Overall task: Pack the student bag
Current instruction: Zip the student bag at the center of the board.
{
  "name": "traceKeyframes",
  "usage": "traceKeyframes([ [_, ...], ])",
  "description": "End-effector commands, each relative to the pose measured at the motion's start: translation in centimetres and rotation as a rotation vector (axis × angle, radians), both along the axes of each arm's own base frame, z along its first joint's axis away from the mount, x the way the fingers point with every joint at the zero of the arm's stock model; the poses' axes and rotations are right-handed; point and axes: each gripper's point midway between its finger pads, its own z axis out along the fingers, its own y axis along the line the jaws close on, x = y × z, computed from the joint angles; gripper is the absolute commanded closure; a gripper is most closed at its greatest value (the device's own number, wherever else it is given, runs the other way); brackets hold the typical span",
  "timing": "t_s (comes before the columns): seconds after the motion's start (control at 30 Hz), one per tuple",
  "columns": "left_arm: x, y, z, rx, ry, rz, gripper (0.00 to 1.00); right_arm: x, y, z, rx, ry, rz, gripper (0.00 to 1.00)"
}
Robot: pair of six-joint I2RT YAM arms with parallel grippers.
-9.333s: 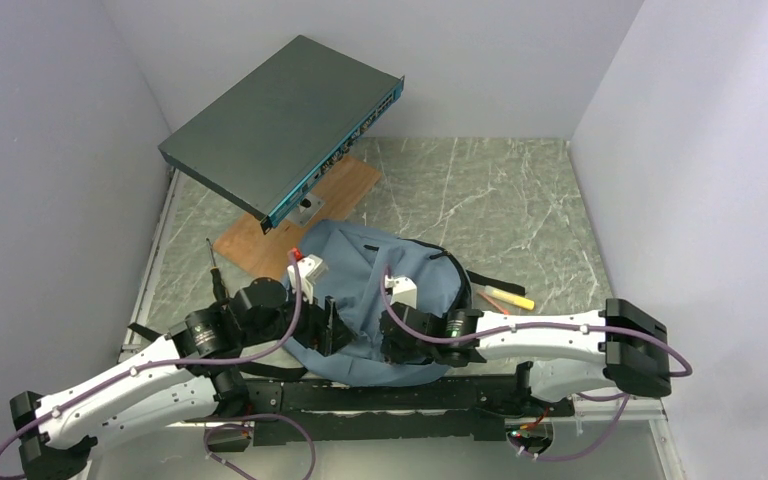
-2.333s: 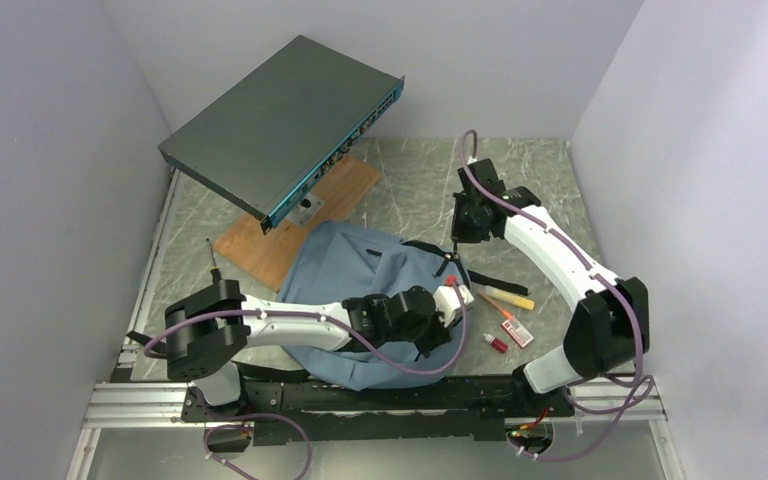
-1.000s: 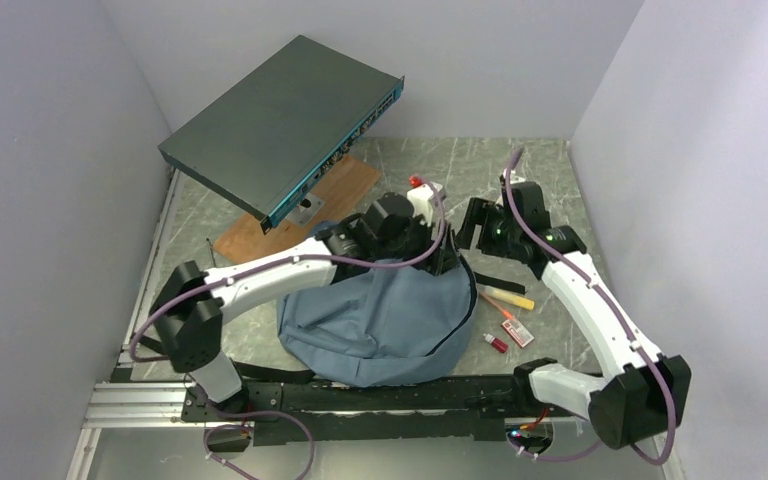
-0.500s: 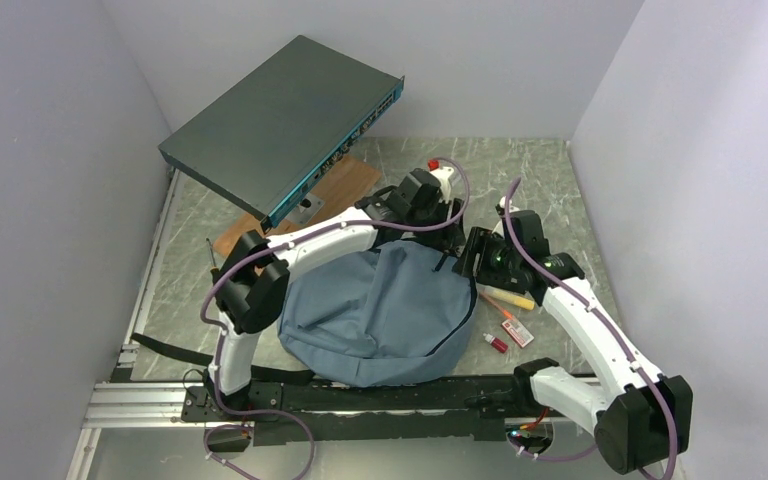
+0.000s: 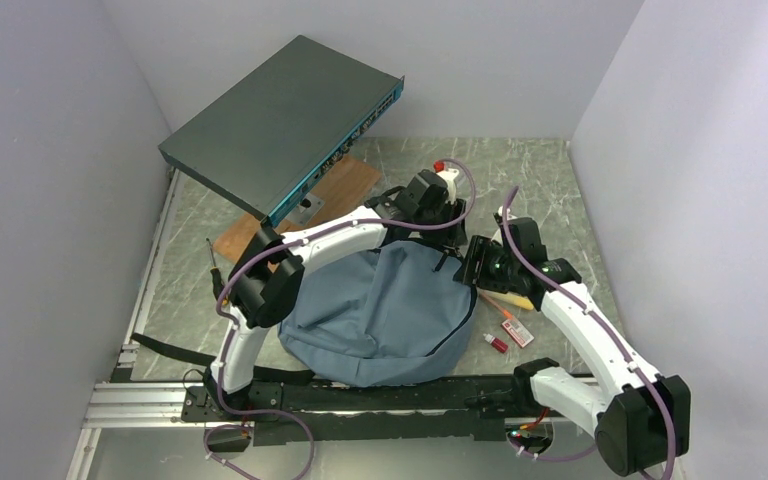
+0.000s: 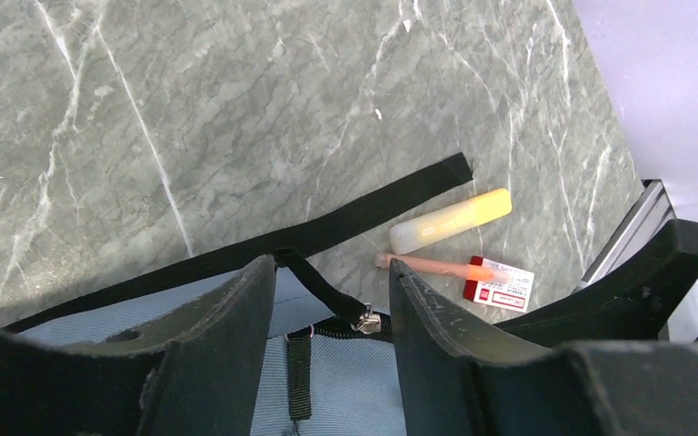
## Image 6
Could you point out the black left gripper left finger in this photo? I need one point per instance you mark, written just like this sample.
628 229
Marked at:
144 361

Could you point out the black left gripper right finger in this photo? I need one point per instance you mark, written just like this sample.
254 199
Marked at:
459 375

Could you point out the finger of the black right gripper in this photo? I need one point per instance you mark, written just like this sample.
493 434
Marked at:
632 302

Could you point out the blue backpack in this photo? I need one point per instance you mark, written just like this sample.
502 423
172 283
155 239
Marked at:
329 365

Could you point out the red white eraser box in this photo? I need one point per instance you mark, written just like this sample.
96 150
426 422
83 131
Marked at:
513 295

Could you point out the yellow highlighter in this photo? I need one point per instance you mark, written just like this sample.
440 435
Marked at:
434 227

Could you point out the aluminium frame rail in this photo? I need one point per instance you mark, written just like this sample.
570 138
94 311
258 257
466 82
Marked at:
645 219

